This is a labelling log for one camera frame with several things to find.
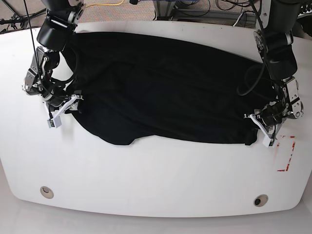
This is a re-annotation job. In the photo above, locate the red tape rectangle marking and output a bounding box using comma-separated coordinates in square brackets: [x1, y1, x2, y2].
[274, 135, 296, 172]

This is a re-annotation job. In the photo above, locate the table grommet hole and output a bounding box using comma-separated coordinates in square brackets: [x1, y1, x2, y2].
[253, 195, 269, 207]
[40, 186, 54, 199]

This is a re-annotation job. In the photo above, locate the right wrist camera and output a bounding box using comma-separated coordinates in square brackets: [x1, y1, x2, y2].
[47, 117, 62, 128]

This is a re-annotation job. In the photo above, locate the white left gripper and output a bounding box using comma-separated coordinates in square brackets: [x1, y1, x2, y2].
[244, 108, 284, 139]

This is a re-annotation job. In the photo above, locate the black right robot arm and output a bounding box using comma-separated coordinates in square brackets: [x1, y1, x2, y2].
[23, 0, 86, 127]

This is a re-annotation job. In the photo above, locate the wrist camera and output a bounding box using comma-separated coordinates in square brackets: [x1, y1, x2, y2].
[262, 136, 278, 148]
[47, 117, 62, 128]

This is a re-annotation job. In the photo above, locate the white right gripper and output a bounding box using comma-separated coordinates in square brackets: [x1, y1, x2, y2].
[45, 94, 83, 119]

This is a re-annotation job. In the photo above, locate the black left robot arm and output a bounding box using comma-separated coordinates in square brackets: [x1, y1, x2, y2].
[236, 0, 304, 147]

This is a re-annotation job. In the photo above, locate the right table grommet hole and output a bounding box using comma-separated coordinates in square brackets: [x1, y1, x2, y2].
[253, 195, 269, 207]

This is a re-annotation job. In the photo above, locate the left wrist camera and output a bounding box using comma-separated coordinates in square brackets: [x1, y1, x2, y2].
[262, 136, 278, 148]

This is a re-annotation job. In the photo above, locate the yellow cable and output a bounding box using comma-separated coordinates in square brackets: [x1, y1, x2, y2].
[84, 0, 125, 9]

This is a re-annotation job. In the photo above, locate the left table grommet hole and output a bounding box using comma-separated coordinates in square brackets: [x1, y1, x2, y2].
[40, 186, 54, 199]

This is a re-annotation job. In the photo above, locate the black T-shirt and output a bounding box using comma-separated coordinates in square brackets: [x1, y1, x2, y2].
[62, 32, 276, 145]

